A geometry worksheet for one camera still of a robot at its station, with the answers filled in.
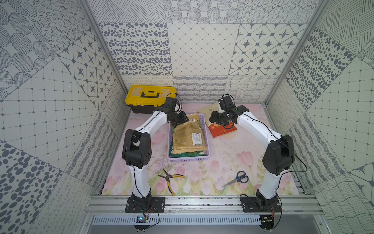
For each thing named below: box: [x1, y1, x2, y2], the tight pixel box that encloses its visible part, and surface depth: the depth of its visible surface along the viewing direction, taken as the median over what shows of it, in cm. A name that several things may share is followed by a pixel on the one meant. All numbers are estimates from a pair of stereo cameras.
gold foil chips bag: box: [172, 112, 207, 155], surface depth 92 cm
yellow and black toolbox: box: [125, 84, 177, 115], surface depth 106 cm
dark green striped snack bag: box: [168, 137, 206, 157], surface depth 87 cm
